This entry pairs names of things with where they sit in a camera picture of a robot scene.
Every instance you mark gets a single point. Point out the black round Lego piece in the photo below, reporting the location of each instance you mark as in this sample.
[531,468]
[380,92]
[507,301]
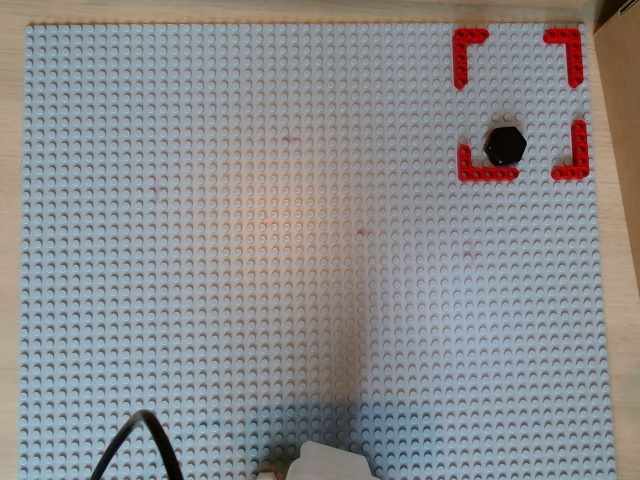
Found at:
[505,146]

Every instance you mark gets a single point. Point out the grey Lego baseplate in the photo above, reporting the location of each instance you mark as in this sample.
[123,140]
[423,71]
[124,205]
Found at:
[250,250]

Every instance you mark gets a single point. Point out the red L-shaped Lego bracket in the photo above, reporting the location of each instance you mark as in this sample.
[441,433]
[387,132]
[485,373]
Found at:
[575,55]
[462,55]
[487,173]
[580,150]

